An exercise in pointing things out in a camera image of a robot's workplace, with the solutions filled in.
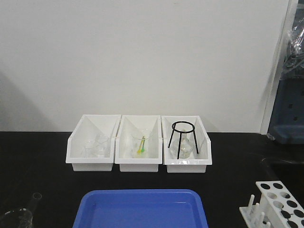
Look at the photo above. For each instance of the clear glass flask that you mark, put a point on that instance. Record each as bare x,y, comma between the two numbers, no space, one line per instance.
181,149

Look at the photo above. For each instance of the white storage bin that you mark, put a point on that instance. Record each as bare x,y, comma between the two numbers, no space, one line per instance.
123,150
196,163
88,127

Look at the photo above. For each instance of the clear glass test tube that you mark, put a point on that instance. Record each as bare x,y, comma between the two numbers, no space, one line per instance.
33,202

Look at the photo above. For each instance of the right white storage bin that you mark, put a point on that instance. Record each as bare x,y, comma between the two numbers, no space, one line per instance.
196,163

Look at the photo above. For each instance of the left white storage bin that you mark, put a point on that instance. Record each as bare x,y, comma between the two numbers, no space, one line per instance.
88,127

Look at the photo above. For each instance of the clear plastic bag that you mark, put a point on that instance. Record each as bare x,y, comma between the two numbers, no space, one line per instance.
294,59

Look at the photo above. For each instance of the white test tube rack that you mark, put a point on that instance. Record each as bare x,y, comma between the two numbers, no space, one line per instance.
277,208

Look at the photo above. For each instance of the blue grey equipment box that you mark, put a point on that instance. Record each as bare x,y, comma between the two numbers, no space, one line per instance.
287,119

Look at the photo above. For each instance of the blue plastic tray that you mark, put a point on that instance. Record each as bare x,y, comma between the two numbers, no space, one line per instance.
149,208

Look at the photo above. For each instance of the large glass beaker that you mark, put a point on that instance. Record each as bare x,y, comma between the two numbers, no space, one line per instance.
17,218

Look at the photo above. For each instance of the middle white storage bin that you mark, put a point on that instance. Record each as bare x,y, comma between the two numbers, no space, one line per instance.
123,150

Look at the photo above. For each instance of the small clear glass beakers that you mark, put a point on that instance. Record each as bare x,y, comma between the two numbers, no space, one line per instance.
96,148

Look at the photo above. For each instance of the black sink basin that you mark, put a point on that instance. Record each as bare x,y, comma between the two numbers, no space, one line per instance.
289,172

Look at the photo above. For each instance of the clear glass beaker with droppers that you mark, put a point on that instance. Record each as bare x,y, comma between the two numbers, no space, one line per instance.
140,144

